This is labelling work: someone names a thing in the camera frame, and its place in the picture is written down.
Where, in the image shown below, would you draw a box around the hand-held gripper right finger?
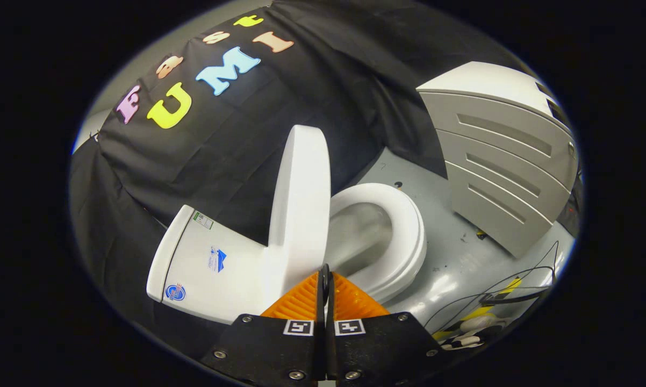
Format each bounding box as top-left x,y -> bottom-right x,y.
326,271 -> 453,383

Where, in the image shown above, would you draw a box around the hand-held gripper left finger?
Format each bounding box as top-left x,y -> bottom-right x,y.
202,263 -> 329,383

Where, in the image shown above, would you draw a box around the white toilet lid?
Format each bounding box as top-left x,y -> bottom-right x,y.
268,125 -> 332,293

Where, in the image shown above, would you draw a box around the white toilet body with tank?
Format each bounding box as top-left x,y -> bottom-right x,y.
147,202 -> 427,325

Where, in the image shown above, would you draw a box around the white toilet seat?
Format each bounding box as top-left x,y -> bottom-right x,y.
328,183 -> 427,304

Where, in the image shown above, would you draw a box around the white crumpled object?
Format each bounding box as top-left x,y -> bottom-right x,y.
441,313 -> 499,350

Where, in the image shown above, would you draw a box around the black backdrop cloth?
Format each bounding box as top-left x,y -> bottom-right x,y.
69,0 -> 517,355

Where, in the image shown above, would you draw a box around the grey drawer cabinet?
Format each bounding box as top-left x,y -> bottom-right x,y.
417,61 -> 579,259

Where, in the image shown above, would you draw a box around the long black floor cables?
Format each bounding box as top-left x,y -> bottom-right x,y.
422,241 -> 561,329

